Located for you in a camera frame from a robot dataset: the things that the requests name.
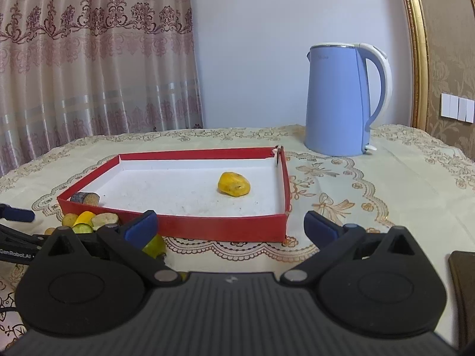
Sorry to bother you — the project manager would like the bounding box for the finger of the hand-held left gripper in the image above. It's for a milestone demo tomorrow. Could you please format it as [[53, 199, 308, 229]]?
[[0, 203, 36, 223], [0, 222, 50, 248]]

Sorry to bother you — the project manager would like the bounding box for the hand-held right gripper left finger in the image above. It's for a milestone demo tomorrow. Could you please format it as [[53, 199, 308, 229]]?
[[37, 210, 178, 287]]

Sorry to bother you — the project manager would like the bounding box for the red cardboard box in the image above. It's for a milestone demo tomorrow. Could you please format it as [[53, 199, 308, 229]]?
[[57, 146, 291, 243]]

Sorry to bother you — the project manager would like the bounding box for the patterned pink curtain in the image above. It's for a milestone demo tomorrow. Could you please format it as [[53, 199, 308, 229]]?
[[0, 0, 204, 177]]

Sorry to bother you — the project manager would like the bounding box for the yellow pepper piece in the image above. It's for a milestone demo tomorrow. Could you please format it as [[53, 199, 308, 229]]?
[[73, 211, 98, 226]]

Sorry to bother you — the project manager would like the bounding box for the green jujube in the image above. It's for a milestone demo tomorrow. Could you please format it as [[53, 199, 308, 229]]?
[[143, 234, 167, 260]]

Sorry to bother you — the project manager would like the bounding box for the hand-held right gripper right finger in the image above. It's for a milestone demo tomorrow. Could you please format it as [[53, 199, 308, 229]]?
[[280, 211, 427, 286]]

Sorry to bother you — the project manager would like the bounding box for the gold wall moulding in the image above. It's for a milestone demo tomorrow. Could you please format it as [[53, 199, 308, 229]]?
[[396, 0, 431, 133]]

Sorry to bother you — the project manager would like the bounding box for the yellow fruit piece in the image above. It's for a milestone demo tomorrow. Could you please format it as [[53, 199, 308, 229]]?
[[217, 171, 251, 196]]

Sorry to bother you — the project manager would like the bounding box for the blue electric kettle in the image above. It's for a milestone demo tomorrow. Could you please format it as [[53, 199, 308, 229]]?
[[304, 42, 393, 157]]

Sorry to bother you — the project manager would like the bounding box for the white wall switch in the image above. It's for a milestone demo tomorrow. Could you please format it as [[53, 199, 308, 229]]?
[[440, 94, 475, 123]]

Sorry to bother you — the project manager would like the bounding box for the eggplant piece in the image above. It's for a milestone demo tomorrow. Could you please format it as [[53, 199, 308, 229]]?
[[70, 192, 101, 206], [90, 212, 120, 229]]

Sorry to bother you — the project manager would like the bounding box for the dark brown flat case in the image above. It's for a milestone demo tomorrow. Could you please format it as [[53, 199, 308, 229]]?
[[448, 251, 475, 345]]

